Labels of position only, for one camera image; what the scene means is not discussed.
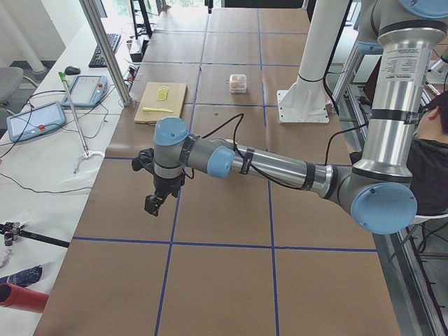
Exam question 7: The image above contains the blue teach pendant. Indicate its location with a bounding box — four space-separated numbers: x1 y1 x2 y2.
69 75 108 109
6 101 66 143

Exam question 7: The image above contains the bamboo cutting board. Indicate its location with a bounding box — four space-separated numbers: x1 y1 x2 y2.
134 82 187 124

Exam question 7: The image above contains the lemon slice one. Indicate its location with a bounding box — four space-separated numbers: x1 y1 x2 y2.
157 93 168 101

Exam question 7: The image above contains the near blue teach pendant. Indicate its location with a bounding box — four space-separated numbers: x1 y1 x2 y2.
6 101 66 143

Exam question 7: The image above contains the seated person in black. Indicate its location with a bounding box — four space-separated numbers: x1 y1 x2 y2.
349 94 448 216

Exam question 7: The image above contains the far blue teach pendant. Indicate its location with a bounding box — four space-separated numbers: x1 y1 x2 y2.
69 75 108 109

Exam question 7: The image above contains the clear plastic egg box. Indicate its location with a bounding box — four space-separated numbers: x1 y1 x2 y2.
229 73 247 94

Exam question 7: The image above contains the yellow plastic knife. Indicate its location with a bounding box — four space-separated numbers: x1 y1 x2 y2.
141 107 174 113

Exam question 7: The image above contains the black computer mouse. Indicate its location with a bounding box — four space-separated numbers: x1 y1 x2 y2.
64 66 81 76

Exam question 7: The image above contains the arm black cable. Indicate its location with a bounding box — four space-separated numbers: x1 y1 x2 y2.
181 112 368 192

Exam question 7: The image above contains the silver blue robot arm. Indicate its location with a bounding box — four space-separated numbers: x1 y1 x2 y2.
132 1 447 235

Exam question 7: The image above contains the reacher grabber stick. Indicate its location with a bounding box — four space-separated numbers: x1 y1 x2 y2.
58 71 105 174

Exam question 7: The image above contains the small black tripod stand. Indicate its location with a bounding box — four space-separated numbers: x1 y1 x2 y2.
1 222 70 248

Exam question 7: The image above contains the black keyboard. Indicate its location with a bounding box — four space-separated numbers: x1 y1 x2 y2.
87 32 122 69

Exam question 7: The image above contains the aluminium frame post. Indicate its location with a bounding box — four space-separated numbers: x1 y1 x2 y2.
79 0 132 106

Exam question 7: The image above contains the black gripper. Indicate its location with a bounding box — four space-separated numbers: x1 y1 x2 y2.
144 173 185 216

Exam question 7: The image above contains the red cylinder bottle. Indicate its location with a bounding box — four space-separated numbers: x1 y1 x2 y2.
1 283 49 313

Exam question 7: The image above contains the white chair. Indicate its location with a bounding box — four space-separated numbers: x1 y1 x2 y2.
412 213 448 225

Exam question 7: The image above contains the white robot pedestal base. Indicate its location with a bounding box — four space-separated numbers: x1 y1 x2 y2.
277 0 351 123

